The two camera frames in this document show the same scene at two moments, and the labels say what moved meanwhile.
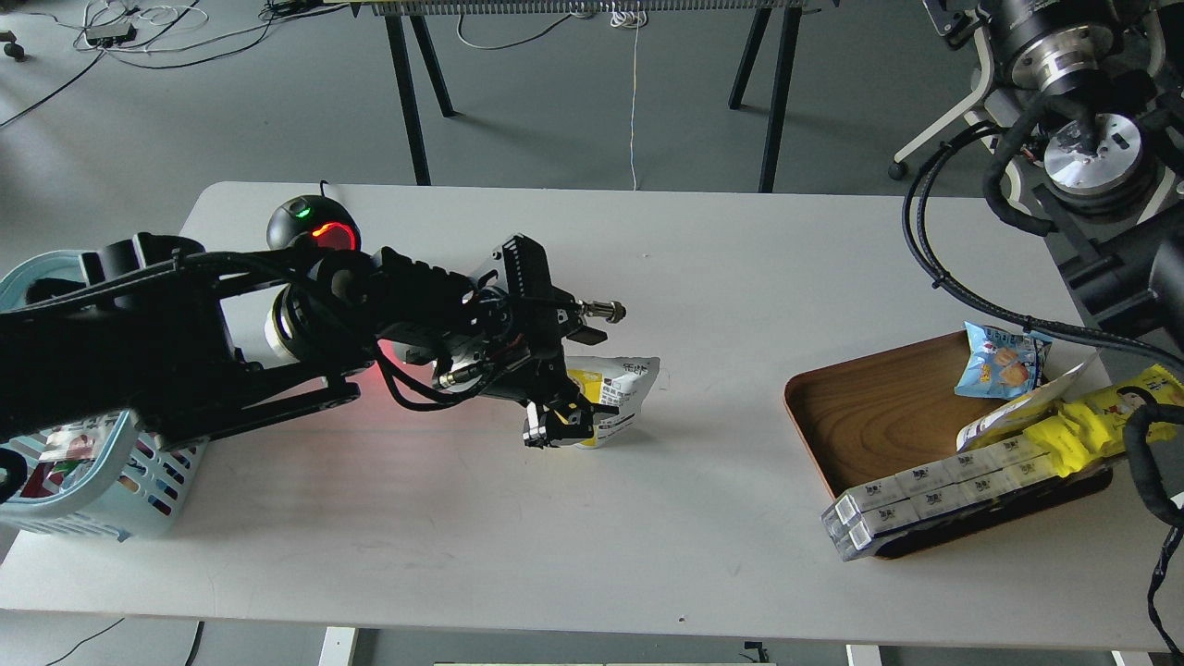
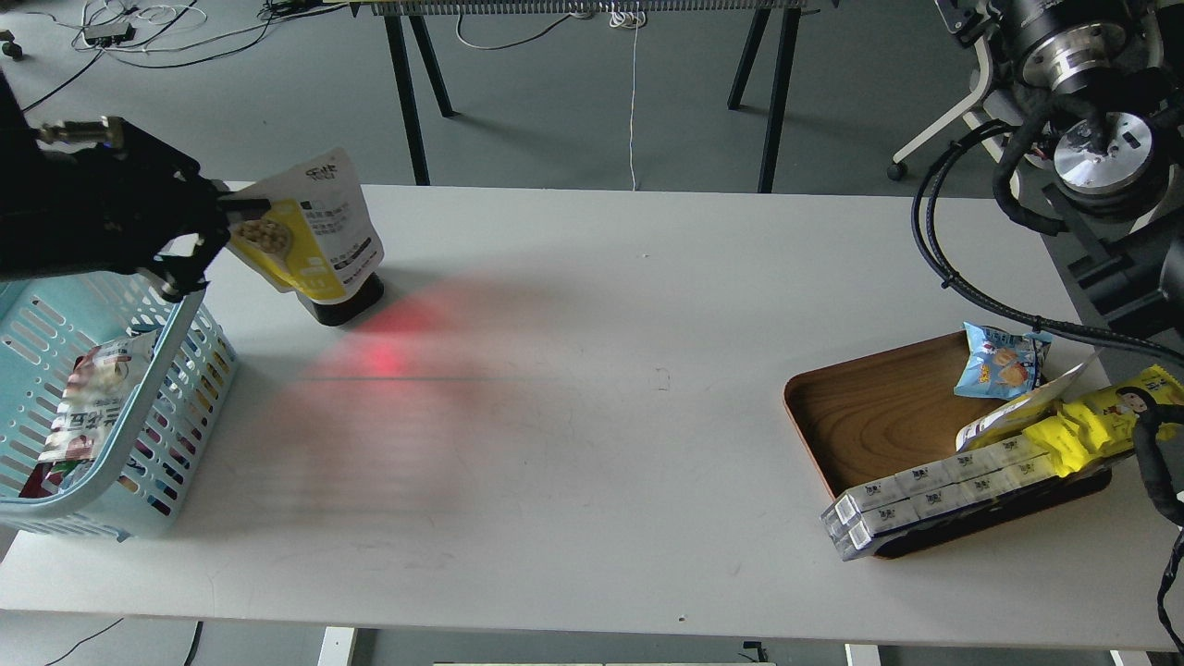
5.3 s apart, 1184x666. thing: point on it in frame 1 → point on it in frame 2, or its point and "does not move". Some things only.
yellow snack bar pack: (1091, 425) does not move
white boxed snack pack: (949, 483) does not move
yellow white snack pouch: (621, 382) → (317, 238)
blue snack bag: (1004, 363) does not move
